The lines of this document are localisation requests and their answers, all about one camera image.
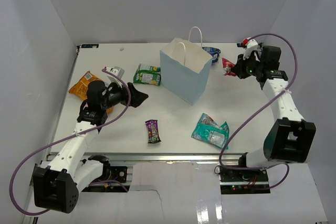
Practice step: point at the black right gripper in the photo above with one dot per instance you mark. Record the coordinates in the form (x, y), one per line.
(239, 68)

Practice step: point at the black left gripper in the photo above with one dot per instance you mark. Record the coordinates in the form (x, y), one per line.
(136, 97)

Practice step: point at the red snack packet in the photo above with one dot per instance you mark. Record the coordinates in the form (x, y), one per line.
(227, 67)

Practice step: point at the green Fox's candy bag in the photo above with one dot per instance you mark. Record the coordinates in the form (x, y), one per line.
(146, 74)

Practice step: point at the purple M&M's packet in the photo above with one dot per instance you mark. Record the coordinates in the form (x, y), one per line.
(153, 133)

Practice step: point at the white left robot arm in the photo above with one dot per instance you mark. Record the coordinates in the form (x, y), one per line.
(57, 186)

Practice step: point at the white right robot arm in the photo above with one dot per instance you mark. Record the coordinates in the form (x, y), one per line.
(291, 136)

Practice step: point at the dark blue snack bag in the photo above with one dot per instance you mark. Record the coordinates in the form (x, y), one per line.
(214, 52)

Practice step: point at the light blue paper bag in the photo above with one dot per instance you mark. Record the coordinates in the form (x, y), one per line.
(185, 68)

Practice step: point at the orange chip bag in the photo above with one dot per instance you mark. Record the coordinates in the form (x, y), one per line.
(81, 87)

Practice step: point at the teal Fox's candy bag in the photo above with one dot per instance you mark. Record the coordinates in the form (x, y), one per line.
(208, 131)

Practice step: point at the black right corner label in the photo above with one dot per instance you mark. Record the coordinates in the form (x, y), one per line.
(240, 45)

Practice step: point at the black corner label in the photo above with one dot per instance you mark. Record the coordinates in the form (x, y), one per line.
(92, 46)
(240, 45)

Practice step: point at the black left corner label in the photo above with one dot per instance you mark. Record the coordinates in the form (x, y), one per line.
(92, 46)

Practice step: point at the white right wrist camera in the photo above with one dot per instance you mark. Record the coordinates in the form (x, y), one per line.
(251, 45)

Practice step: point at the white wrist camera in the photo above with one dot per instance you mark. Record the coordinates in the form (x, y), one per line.
(116, 71)
(251, 45)

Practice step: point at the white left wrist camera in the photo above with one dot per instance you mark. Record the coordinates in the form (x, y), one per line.
(116, 71)

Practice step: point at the aluminium table edge rail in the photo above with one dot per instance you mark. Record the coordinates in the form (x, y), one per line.
(135, 158)

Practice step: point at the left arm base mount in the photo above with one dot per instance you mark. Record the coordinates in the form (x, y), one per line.
(118, 173)

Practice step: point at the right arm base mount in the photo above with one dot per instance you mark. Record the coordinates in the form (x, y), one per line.
(242, 182)

